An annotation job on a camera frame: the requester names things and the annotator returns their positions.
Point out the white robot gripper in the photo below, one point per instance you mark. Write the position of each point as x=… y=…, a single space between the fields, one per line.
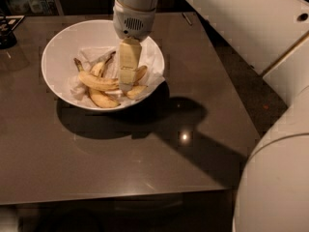
x=132 y=24

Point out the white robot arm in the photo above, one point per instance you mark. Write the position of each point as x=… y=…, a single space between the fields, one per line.
x=273 y=192

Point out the right yellow banana dark stem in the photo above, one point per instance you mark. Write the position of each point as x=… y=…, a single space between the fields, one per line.
x=136 y=92

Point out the white ceramic bowl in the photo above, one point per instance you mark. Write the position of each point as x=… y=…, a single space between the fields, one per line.
x=57 y=58

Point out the white paper liner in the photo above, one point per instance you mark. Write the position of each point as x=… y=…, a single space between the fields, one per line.
x=149 y=72

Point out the dark framed placemat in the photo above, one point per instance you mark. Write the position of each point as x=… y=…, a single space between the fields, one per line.
x=14 y=20

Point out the black wire basket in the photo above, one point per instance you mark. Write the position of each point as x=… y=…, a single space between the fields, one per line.
x=7 y=37

